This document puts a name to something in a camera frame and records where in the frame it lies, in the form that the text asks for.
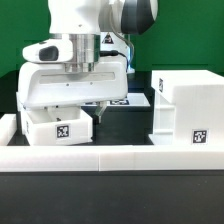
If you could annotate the white drawer cabinet box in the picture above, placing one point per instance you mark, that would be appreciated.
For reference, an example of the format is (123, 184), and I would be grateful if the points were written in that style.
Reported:
(188, 108)

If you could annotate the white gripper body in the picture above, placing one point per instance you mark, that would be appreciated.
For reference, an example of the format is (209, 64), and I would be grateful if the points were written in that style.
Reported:
(46, 85)

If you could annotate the white drawer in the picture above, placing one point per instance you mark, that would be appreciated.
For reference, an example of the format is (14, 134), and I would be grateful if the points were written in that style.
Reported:
(75, 127)
(19, 105)

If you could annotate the white marker sheet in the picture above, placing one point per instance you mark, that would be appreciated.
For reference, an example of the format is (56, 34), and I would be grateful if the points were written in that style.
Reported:
(131, 100)

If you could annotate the white front drawer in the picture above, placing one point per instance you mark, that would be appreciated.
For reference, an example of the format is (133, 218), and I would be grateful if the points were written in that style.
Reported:
(75, 127)

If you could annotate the white U-shaped fence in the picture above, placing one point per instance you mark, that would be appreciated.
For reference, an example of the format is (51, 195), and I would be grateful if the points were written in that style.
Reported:
(102, 158)

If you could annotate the white rear drawer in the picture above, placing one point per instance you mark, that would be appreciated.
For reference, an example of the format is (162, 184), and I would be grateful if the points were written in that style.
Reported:
(19, 105)

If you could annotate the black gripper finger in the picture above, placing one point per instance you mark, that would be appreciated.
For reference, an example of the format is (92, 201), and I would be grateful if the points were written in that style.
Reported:
(100, 109)
(52, 114)

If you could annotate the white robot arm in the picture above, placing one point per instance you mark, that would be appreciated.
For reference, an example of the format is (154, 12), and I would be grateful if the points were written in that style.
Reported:
(69, 69)

